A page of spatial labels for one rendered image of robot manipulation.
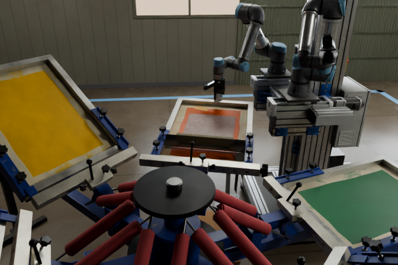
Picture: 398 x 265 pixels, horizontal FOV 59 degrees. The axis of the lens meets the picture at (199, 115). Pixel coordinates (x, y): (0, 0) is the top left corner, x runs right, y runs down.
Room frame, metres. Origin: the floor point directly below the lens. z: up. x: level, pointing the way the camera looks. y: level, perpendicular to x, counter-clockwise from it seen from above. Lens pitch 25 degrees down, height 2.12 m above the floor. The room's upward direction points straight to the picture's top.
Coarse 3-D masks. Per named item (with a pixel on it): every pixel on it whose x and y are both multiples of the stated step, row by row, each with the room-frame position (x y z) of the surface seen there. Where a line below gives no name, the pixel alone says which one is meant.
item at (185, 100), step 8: (176, 104) 2.44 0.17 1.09; (200, 104) 2.49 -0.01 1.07; (208, 104) 2.48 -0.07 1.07; (216, 104) 2.47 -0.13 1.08; (224, 104) 2.46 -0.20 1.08; (232, 104) 2.45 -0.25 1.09; (240, 104) 2.44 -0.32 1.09; (248, 104) 2.43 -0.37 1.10; (176, 112) 2.31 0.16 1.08; (248, 112) 2.30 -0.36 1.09; (168, 120) 2.21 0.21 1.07; (248, 120) 2.20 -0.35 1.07; (168, 128) 2.10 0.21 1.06; (248, 128) 2.09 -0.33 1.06; (224, 160) 1.75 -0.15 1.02
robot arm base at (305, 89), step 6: (294, 84) 2.20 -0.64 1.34; (300, 84) 2.19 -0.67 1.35; (306, 84) 2.19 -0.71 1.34; (288, 90) 2.23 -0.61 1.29; (294, 90) 2.20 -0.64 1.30; (300, 90) 2.18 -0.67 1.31; (306, 90) 2.19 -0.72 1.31; (294, 96) 2.18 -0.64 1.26; (300, 96) 2.17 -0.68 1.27; (306, 96) 2.18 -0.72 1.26
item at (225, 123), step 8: (216, 112) 2.37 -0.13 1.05; (224, 112) 2.37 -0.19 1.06; (232, 112) 2.37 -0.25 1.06; (216, 120) 2.26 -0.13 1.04; (224, 120) 2.26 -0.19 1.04; (232, 120) 2.26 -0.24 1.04; (216, 128) 2.15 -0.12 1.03; (224, 128) 2.15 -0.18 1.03; (232, 128) 2.15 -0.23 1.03; (224, 136) 2.06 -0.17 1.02; (232, 136) 2.06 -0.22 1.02; (208, 152) 1.88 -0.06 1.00; (216, 152) 1.88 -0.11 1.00; (224, 152) 1.88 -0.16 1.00; (232, 152) 1.88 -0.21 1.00
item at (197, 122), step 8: (192, 112) 2.37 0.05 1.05; (200, 112) 2.37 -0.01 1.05; (208, 112) 2.37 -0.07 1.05; (184, 120) 2.27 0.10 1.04; (192, 120) 2.26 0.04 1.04; (200, 120) 2.26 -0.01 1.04; (208, 120) 2.26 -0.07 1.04; (184, 128) 2.16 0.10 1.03; (192, 128) 2.15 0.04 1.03; (200, 128) 2.15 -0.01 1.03; (208, 128) 2.15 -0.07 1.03; (176, 152) 1.88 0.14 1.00; (184, 152) 1.88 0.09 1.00; (192, 152) 1.88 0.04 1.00; (200, 152) 1.88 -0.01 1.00
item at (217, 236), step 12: (132, 216) 1.26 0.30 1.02; (120, 228) 1.24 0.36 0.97; (144, 228) 1.19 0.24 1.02; (240, 228) 1.19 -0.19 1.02; (216, 240) 1.12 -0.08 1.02; (228, 240) 1.13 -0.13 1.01; (252, 240) 1.12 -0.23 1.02; (84, 252) 1.02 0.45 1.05; (108, 264) 0.99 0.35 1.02; (120, 264) 0.99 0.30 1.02; (132, 264) 0.99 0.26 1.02; (192, 264) 0.99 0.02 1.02; (204, 264) 0.99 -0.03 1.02
